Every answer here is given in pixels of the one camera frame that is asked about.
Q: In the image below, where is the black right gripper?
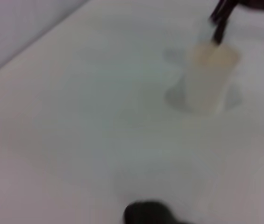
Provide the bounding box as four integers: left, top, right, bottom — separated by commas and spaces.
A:
209, 0, 264, 54

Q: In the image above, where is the white paper cup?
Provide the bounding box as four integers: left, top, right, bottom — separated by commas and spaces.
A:
184, 42, 241, 114

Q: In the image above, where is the dark rag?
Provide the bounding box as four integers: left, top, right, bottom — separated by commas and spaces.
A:
123, 200, 177, 224

